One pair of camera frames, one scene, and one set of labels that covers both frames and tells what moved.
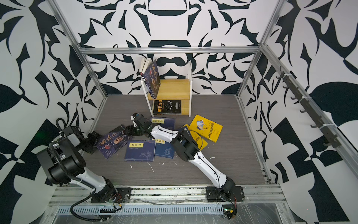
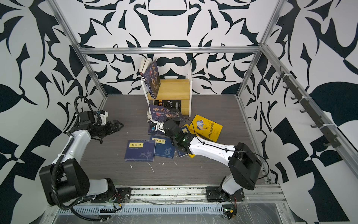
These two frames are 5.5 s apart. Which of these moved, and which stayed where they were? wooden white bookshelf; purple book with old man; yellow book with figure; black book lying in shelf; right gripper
Moved: right gripper
Stayed: yellow book with figure; purple book with old man; wooden white bookshelf; black book lying in shelf
